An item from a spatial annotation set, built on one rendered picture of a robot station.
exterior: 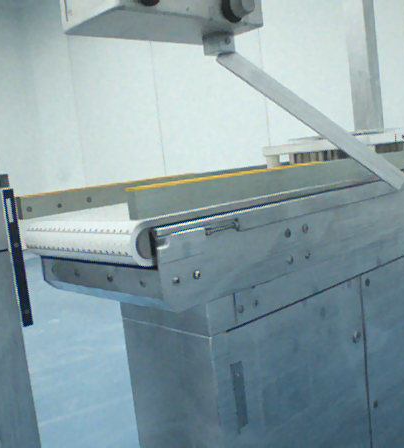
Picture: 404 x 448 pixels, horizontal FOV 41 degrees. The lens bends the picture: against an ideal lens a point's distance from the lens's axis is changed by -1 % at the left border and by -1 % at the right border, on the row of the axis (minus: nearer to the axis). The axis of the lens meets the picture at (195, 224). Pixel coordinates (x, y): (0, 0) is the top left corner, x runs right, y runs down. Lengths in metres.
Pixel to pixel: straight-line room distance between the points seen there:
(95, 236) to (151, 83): 4.76
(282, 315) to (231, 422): 0.18
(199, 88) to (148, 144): 0.81
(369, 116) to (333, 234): 0.75
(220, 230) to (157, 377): 0.28
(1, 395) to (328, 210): 0.54
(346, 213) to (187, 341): 0.32
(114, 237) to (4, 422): 0.36
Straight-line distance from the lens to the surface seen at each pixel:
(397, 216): 1.03
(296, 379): 0.90
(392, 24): 4.21
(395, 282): 1.14
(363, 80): 1.57
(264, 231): 0.72
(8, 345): 0.84
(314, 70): 4.40
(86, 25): 0.61
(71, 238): 0.69
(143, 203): 0.58
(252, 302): 0.77
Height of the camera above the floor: 0.87
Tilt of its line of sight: 7 degrees down
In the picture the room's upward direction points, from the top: 6 degrees counter-clockwise
